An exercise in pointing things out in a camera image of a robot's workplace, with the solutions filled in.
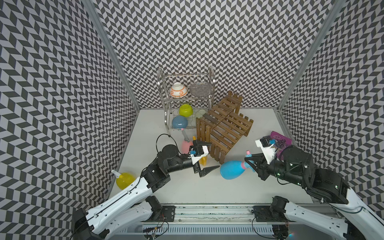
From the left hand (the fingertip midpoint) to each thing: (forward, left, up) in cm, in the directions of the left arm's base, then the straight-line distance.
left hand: (212, 154), depth 62 cm
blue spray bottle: (-5, -8, -3) cm, 10 cm away
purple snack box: (+20, -47, -25) cm, 57 cm away
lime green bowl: (+46, +16, -21) cm, 53 cm away
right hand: (-3, -14, 0) cm, 14 cm away
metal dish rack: (+34, +13, +1) cm, 37 cm away
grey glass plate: (+56, +4, -10) cm, 57 cm away
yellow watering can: (+7, +3, -21) cm, 23 cm away
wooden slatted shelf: (+28, -9, -17) cm, 34 cm away
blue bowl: (+38, +20, -24) cm, 49 cm away
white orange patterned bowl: (+40, +18, +2) cm, 44 cm away
